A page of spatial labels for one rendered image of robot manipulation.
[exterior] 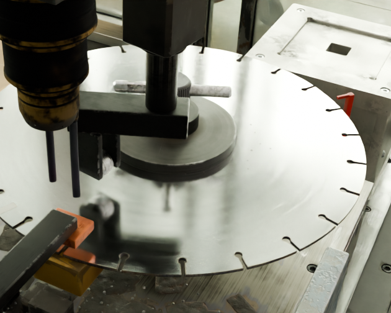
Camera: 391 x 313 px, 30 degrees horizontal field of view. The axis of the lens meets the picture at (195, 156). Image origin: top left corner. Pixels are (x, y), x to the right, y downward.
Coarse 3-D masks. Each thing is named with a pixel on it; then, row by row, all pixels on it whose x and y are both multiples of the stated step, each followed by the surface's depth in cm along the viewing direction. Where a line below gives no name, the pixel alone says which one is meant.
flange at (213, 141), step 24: (192, 96) 65; (192, 120) 59; (216, 120) 62; (120, 144) 58; (144, 144) 58; (168, 144) 58; (192, 144) 58; (216, 144) 59; (144, 168) 57; (168, 168) 57; (192, 168) 57
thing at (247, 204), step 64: (128, 64) 71; (192, 64) 72; (256, 64) 72; (0, 128) 61; (256, 128) 63; (320, 128) 64; (64, 192) 54; (128, 192) 55; (192, 192) 55; (256, 192) 56; (320, 192) 56; (64, 256) 49; (128, 256) 49; (192, 256) 50; (256, 256) 50
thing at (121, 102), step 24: (168, 72) 48; (96, 96) 51; (120, 96) 51; (144, 96) 51; (168, 96) 49; (96, 120) 50; (120, 120) 50; (144, 120) 50; (168, 120) 50; (96, 144) 51; (96, 168) 52
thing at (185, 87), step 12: (120, 84) 58; (132, 84) 58; (144, 84) 58; (180, 84) 58; (192, 84) 58; (204, 84) 59; (180, 96) 58; (204, 96) 59; (216, 96) 59; (228, 96) 59
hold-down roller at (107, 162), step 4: (104, 152) 53; (104, 156) 53; (108, 156) 53; (104, 160) 53; (108, 160) 53; (112, 160) 54; (104, 164) 53; (108, 164) 53; (112, 164) 54; (104, 168) 53; (108, 168) 53; (104, 172) 53; (108, 172) 54
